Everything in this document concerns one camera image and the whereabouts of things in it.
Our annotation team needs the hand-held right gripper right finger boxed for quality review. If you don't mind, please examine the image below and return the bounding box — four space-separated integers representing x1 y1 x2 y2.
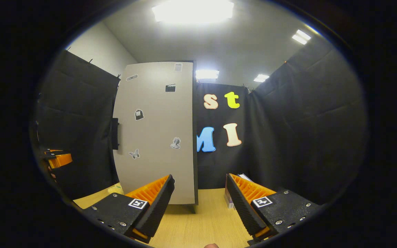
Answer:
225 173 324 242

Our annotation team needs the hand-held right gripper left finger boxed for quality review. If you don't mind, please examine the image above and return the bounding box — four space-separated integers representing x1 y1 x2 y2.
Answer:
82 174 176 244

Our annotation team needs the black cabinet door handle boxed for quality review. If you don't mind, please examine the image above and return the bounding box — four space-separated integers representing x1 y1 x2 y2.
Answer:
111 117 120 151

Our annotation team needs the white cabinet door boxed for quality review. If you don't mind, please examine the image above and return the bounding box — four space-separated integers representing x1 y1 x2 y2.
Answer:
112 62 195 206

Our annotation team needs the pink-covered book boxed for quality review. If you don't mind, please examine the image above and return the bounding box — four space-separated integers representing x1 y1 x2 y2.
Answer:
224 179 235 209

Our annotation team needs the yellow plush toy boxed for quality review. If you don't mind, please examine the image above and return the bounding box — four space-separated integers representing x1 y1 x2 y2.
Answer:
107 182 125 195

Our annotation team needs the black backdrop cloth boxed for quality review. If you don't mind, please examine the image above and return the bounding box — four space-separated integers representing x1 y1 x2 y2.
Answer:
30 34 370 207

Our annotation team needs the large ceiling light panel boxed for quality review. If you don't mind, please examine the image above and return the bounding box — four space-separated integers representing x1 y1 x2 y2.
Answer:
152 0 235 24

